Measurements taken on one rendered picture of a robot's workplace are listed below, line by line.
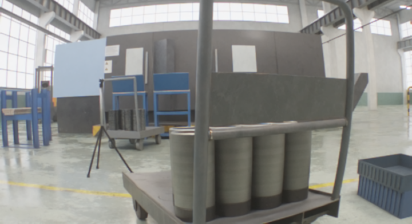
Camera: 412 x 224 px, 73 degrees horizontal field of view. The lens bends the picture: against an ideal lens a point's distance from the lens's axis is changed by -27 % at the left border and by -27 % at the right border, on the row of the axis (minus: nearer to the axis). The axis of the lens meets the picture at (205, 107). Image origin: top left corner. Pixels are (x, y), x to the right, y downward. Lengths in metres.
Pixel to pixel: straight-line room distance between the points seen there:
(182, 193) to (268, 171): 0.29
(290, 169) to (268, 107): 0.34
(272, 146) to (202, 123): 0.35
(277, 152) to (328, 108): 0.22
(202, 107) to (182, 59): 6.50
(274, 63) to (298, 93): 6.50
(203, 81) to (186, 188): 0.34
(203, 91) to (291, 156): 0.48
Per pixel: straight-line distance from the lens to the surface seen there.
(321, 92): 1.09
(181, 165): 1.05
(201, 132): 0.87
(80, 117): 7.71
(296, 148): 1.23
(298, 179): 1.25
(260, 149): 1.16
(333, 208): 1.31
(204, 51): 0.85
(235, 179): 1.10
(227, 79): 0.90
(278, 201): 1.22
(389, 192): 1.87
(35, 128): 5.14
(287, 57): 7.62
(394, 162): 2.39
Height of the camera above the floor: 0.62
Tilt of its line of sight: 1 degrees down
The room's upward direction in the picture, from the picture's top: 1 degrees counter-clockwise
